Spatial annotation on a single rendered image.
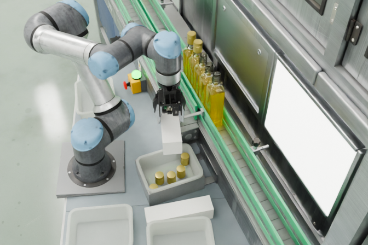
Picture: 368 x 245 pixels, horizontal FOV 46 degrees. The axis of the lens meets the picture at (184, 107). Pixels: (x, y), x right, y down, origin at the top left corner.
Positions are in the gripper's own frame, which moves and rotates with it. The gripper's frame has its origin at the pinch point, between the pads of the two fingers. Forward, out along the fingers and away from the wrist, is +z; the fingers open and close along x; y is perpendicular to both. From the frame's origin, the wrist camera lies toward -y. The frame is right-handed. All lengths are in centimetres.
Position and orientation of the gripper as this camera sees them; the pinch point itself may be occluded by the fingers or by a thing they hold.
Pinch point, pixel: (169, 118)
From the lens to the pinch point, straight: 147.9
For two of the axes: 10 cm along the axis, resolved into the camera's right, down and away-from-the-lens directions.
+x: 10.0, -0.7, 0.7
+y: 1.0, 7.2, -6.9
